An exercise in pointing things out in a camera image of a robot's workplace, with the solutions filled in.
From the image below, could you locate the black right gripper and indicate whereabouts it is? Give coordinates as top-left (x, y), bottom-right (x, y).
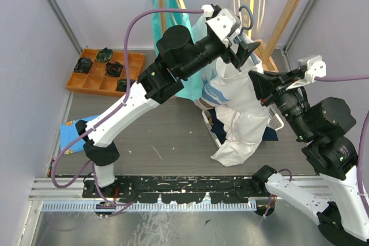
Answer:
top-left (246, 66), bottom-right (313, 139)

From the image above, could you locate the grey blue plastic hanger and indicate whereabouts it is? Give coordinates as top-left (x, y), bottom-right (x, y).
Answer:
top-left (235, 4), bottom-right (255, 54)

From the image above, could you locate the navy t shirt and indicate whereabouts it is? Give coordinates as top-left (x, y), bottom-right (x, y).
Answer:
top-left (207, 109), bottom-right (278, 144)

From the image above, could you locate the white t shirt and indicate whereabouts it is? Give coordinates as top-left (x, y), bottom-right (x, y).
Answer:
top-left (211, 107), bottom-right (278, 166)

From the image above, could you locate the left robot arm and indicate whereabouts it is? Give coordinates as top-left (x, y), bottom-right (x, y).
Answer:
top-left (76, 25), bottom-right (260, 198)

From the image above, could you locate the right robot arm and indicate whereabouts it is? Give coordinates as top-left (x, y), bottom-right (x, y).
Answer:
top-left (249, 67), bottom-right (368, 245)

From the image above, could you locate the teal hanging t shirt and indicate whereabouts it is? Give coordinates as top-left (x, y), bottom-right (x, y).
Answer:
top-left (145, 6), bottom-right (212, 104)

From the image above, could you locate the white perforated plastic basket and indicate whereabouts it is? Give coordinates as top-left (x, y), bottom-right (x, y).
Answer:
top-left (202, 104), bottom-right (284, 146)

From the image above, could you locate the rolled dark sock bottom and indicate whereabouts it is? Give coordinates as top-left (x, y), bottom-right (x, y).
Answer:
top-left (116, 78), bottom-right (135, 92)

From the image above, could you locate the rolled dark sock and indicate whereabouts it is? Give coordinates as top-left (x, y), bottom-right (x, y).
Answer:
top-left (95, 47), bottom-right (114, 63)
top-left (73, 57), bottom-right (92, 74)
top-left (116, 78), bottom-right (135, 92)
top-left (106, 62), bottom-right (124, 77)

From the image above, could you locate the rolled dark sock middle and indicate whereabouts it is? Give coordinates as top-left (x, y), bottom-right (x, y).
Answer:
top-left (106, 62), bottom-right (124, 77)

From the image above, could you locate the rolled dark sock top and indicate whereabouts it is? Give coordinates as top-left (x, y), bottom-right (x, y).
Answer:
top-left (95, 47), bottom-right (114, 63)

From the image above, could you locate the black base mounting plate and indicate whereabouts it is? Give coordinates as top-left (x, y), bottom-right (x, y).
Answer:
top-left (100, 175), bottom-right (270, 204)

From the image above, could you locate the wooden compartment tray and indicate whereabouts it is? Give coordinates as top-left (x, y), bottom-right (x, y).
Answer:
top-left (66, 48), bottom-right (146, 97)

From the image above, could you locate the rolled dark sock left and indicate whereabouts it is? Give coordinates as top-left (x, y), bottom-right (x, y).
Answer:
top-left (73, 57), bottom-right (92, 74)

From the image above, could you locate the blue folded cloth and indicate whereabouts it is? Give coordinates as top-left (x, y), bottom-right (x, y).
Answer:
top-left (60, 119), bottom-right (84, 154)

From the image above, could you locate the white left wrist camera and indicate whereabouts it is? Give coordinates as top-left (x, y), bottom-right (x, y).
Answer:
top-left (201, 5), bottom-right (240, 44)

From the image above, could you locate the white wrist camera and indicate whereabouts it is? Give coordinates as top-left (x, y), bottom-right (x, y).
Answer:
top-left (201, 5), bottom-right (240, 44)
top-left (287, 55), bottom-right (326, 90)

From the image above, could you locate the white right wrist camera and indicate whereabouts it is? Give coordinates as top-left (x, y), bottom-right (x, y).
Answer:
top-left (287, 55), bottom-right (326, 90)

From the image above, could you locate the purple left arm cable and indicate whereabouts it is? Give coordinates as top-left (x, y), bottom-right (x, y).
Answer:
top-left (51, 9), bottom-right (205, 218)

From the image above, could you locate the white slotted cable duct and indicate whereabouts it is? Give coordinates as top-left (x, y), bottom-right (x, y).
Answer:
top-left (41, 200), bottom-right (257, 213)

